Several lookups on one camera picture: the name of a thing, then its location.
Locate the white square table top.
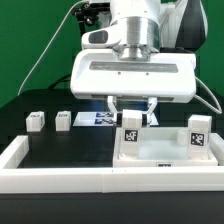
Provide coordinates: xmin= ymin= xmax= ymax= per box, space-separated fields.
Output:
xmin=113 ymin=127 xmax=218 ymax=167

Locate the black cable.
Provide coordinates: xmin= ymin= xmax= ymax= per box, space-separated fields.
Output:
xmin=48 ymin=74 xmax=73 ymax=90

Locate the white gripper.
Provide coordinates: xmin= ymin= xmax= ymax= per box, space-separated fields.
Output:
xmin=70 ymin=49 xmax=196 ymax=127

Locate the white U-shaped fence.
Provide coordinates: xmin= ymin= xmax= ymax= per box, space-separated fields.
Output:
xmin=0 ymin=135 xmax=224 ymax=194

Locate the white sheet with tags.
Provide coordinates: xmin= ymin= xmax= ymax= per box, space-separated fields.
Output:
xmin=73 ymin=112 xmax=159 ymax=126

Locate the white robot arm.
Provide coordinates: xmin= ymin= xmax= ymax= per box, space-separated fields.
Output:
xmin=70 ymin=0 xmax=207 ymax=126

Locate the white cable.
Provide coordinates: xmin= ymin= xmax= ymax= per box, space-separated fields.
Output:
xmin=17 ymin=0 xmax=88 ymax=97

